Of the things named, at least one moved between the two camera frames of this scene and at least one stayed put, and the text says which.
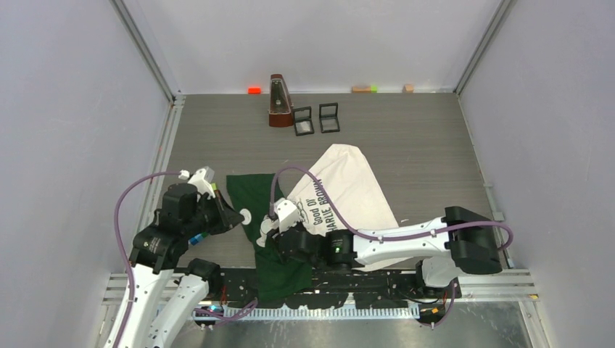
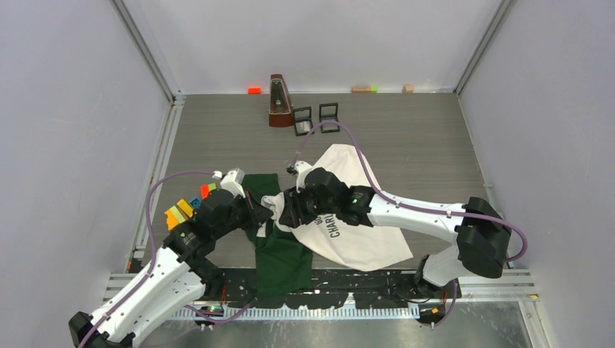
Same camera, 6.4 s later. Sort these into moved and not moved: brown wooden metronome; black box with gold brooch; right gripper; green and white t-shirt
Moved: right gripper
Not moved: black box with gold brooch; green and white t-shirt; brown wooden metronome
